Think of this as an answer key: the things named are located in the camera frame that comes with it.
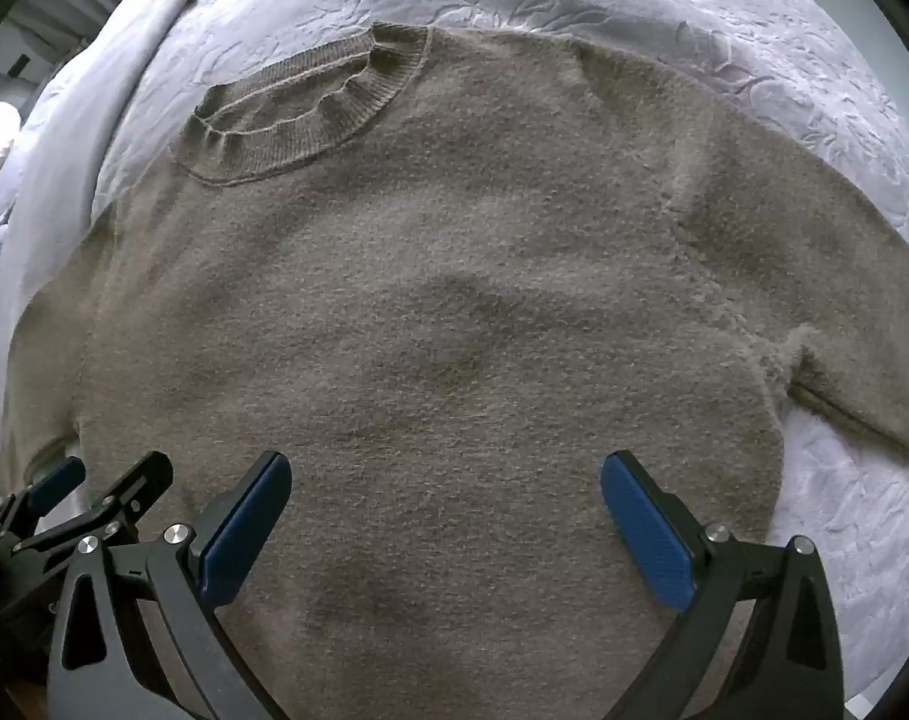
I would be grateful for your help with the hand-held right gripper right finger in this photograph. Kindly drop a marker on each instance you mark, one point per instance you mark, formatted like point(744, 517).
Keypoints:
point(649, 525)

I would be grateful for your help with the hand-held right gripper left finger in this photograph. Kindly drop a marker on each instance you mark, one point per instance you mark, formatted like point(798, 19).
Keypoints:
point(244, 525)

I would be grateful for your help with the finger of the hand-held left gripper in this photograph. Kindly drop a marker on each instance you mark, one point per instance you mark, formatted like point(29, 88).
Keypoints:
point(135, 486)
point(55, 481)

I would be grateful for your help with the brown knit sweater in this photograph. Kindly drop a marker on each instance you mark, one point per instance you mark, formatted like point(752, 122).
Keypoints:
point(439, 315)

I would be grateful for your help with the embossed grey bedspread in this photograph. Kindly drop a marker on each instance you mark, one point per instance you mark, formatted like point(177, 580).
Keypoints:
point(649, 22)

